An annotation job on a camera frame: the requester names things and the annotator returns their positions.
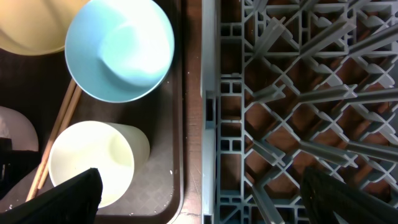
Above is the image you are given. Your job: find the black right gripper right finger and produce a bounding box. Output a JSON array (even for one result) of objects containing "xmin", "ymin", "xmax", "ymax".
[{"xmin": 300, "ymin": 167, "xmax": 397, "ymax": 223}]

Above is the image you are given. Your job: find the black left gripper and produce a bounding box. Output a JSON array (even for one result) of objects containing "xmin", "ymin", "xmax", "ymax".
[{"xmin": 1, "ymin": 138, "xmax": 42, "ymax": 199}]

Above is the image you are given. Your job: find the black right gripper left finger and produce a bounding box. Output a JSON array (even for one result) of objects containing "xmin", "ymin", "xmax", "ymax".
[{"xmin": 1, "ymin": 168, "xmax": 103, "ymax": 224}]

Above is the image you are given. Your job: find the pink bowl with food scraps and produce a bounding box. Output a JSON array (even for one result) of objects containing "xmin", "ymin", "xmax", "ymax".
[{"xmin": 1, "ymin": 106, "xmax": 39, "ymax": 152}]

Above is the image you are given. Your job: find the grey dishwasher rack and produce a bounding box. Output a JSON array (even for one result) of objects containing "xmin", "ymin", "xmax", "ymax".
[{"xmin": 201, "ymin": 0, "xmax": 397, "ymax": 223}]

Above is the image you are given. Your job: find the wooden chopstick right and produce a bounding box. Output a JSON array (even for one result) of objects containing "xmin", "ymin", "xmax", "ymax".
[{"xmin": 37, "ymin": 86, "xmax": 81, "ymax": 189}]

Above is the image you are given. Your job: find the wooden chopstick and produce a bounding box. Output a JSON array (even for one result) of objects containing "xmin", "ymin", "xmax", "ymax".
[
  {"xmin": 26, "ymin": 80, "xmax": 76, "ymax": 202},
  {"xmin": 37, "ymin": 86, "xmax": 81, "ymax": 189}
]

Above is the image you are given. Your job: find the pale green plastic cup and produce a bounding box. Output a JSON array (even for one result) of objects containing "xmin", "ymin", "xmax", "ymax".
[{"xmin": 48, "ymin": 121, "xmax": 150, "ymax": 208}]

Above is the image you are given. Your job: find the wooden chopstick left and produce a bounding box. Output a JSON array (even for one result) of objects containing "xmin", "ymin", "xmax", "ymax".
[{"xmin": 26, "ymin": 80, "xmax": 76, "ymax": 202}]

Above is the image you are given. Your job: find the yellow plastic plate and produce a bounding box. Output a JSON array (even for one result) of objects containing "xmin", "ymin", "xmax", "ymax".
[{"xmin": 1, "ymin": 0, "xmax": 88, "ymax": 56}]

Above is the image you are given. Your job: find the light blue plastic bowl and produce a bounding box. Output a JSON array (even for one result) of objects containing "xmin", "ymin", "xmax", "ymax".
[{"xmin": 65, "ymin": 0, "xmax": 175, "ymax": 103}]

